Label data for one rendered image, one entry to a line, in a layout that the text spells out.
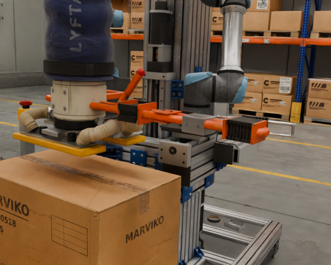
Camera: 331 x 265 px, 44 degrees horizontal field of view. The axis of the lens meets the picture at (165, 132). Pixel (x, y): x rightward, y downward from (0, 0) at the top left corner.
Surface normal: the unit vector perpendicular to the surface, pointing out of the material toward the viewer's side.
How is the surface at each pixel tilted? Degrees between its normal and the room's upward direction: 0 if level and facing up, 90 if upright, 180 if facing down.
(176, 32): 90
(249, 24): 92
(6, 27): 90
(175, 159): 90
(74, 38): 73
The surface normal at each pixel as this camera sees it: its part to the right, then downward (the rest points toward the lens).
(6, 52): 0.86, 0.14
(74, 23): 0.05, 0.51
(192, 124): -0.59, 0.15
